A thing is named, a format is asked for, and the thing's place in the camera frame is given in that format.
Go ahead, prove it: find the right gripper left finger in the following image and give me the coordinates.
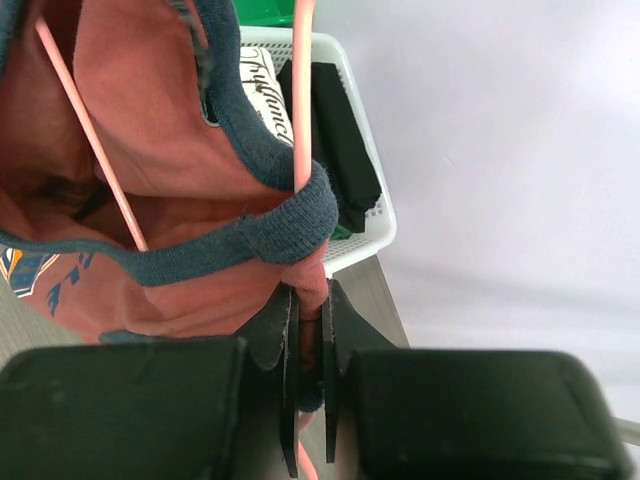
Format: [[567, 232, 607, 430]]
[[1, 286, 299, 479]]

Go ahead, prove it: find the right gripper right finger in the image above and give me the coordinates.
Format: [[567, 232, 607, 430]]
[[322, 281, 633, 479]]

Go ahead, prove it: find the red tank top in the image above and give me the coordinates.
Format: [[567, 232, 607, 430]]
[[0, 0, 341, 346]]

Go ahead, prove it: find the green plastic tray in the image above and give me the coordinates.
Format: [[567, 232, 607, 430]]
[[233, 0, 294, 27]]

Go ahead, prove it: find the pink wire hanger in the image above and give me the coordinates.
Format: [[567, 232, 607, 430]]
[[34, 0, 321, 480]]

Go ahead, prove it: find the white plastic basket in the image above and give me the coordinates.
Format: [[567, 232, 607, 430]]
[[240, 26, 397, 275]]

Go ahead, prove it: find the black folded garment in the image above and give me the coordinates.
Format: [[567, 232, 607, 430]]
[[276, 59, 384, 235]]

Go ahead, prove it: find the white printed rolled garment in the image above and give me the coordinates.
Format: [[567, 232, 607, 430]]
[[239, 46, 293, 146]]

